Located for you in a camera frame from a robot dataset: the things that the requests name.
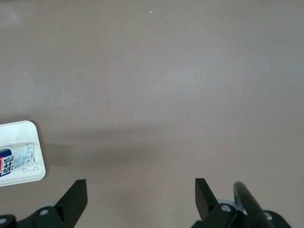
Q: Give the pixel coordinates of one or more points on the blue and white milk carton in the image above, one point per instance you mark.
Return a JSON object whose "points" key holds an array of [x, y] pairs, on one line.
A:
{"points": [[16, 159]]}

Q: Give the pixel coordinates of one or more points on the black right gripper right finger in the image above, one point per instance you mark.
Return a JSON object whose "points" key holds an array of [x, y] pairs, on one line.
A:
{"points": [[205, 204]]}

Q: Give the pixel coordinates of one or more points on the brown table cover mat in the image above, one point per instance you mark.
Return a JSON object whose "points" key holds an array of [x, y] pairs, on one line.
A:
{"points": [[152, 83]]}

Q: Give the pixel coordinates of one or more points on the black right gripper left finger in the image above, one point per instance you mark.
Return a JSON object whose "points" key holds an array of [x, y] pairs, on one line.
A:
{"points": [[71, 204]]}

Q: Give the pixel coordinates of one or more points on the cream plastic serving tray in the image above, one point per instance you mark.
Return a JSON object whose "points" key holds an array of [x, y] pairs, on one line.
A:
{"points": [[21, 130]]}

